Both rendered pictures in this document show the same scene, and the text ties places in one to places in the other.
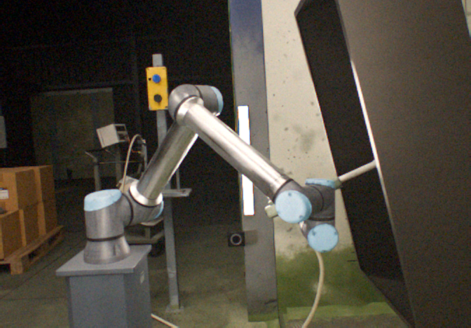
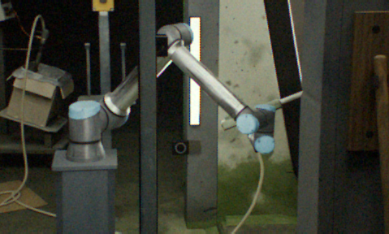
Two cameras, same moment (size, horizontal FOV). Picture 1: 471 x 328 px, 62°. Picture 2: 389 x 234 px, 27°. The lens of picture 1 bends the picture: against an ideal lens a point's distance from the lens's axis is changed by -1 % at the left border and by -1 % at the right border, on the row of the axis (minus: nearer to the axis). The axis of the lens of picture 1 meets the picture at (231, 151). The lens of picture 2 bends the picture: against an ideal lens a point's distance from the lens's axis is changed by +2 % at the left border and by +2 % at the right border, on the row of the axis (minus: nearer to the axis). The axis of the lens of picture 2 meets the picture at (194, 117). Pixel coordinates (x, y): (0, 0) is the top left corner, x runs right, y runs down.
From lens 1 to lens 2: 2.36 m
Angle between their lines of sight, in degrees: 12
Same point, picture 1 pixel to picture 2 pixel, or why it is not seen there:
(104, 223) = (89, 129)
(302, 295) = (240, 204)
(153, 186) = (127, 100)
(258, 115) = (209, 28)
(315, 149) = (263, 63)
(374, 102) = not seen: hidden behind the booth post
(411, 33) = not seen: hidden behind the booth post
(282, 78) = not seen: outside the picture
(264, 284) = (205, 192)
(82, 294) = (72, 186)
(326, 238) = (266, 145)
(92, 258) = (78, 158)
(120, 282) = (105, 176)
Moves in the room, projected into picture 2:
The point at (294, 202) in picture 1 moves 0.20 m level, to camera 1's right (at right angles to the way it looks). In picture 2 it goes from (248, 121) to (294, 120)
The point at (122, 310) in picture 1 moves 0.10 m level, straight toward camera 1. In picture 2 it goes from (104, 199) to (111, 205)
